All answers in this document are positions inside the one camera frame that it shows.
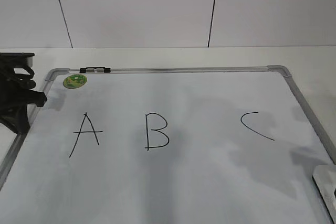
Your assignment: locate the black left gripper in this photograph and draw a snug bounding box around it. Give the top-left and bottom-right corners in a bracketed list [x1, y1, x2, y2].
[1, 52, 47, 134]

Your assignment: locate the white whiteboard eraser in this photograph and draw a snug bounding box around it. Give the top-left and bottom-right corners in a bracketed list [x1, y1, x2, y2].
[313, 165, 335, 211]

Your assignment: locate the round green magnet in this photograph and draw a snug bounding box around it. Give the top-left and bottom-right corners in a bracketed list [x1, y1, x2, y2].
[62, 74, 87, 89]

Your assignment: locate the black and silver board clip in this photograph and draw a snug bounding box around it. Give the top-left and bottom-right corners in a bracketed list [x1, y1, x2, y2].
[79, 67, 111, 73]

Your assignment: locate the white whiteboard with grey frame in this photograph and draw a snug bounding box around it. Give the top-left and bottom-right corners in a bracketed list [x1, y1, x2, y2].
[1, 66, 333, 223]

